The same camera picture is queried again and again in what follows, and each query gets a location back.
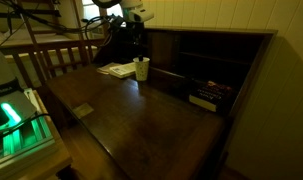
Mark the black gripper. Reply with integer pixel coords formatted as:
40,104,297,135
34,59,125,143
109,15,138,59

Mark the dark marker pen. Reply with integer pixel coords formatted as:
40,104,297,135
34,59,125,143
138,55,143,62

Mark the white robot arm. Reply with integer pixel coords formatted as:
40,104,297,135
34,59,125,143
92,0,154,61

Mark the white dotted paper cup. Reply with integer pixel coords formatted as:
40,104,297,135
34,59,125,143
133,57,150,81

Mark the open white book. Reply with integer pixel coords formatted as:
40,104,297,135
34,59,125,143
109,63,136,79

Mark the beige paper sheet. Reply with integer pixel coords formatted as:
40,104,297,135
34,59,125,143
97,62,122,74

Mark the small paper card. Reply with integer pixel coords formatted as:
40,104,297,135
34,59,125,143
72,103,94,119

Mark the wooden railing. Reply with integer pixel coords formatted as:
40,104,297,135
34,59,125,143
0,0,103,88

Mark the dark wooden secretary desk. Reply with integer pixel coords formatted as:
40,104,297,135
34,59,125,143
47,28,275,180

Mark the dark hardcover book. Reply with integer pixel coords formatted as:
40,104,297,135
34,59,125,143
189,81,233,112

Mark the green lit electronic device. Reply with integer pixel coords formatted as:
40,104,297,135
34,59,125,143
0,51,55,167

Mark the black cable bundle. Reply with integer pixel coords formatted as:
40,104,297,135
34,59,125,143
0,0,115,48

